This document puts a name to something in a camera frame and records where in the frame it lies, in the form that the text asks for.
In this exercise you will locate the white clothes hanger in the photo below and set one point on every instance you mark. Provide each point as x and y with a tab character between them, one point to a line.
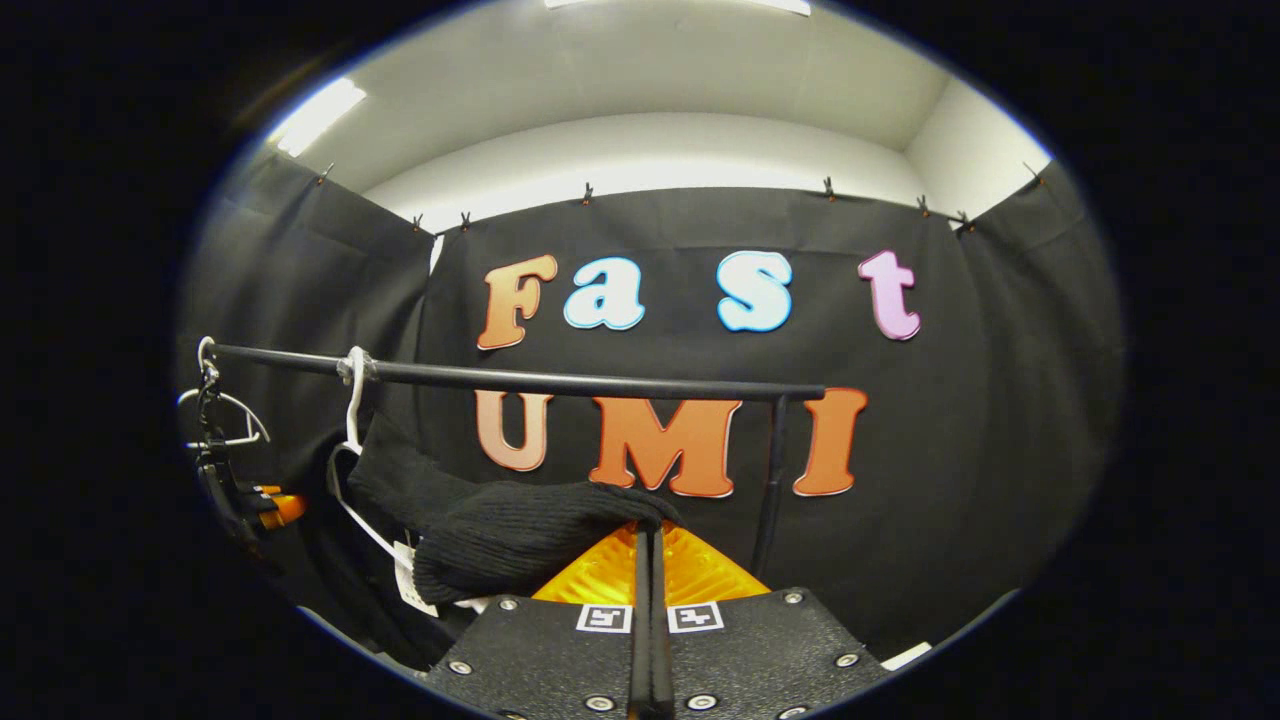
354	410

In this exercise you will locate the row of small cloth clips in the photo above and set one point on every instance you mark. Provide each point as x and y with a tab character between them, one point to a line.
587	192

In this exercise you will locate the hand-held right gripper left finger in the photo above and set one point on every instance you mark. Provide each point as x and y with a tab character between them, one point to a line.
540	660

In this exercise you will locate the long ceiling light strip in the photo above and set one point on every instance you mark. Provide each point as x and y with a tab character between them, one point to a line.
315	115

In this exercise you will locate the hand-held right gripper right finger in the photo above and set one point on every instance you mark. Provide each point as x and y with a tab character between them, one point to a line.
760	655

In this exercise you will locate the white paper sheet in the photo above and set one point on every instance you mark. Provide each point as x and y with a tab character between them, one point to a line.
905	656

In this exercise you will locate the black metal garment rack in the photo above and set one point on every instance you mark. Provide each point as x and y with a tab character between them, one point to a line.
560	383

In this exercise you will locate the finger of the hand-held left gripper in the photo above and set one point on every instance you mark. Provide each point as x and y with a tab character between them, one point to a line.
282	508

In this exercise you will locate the black knit garment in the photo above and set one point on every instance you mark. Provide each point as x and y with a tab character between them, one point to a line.
500	540

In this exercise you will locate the black backdrop cloth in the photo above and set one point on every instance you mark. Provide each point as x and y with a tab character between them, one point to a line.
980	450

